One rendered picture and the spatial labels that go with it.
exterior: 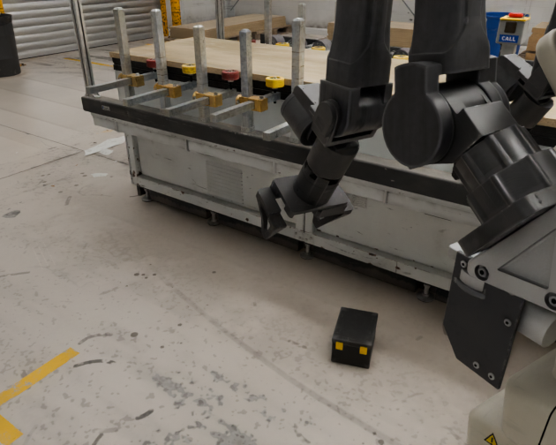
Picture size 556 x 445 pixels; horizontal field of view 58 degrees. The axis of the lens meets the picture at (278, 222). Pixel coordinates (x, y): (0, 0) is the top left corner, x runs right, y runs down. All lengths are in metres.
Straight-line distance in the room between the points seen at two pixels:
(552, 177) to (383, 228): 1.87
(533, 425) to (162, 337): 1.64
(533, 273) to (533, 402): 0.28
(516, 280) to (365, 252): 1.90
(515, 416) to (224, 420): 1.21
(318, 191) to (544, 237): 0.33
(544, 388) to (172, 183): 2.58
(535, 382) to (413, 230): 1.56
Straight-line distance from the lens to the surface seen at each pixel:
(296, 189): 0.72
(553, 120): 1.93
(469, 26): 0.52
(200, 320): 2.22
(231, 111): 2.03
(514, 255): 0.49
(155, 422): 1.86
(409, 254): 2.32
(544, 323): 0.67
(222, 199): 2.82
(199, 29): 2.28
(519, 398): 0.75
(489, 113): 0.51
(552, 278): 0.48
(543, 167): 0.48
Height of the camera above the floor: 1.39
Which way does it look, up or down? 28 degrees down
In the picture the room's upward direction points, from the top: straight up
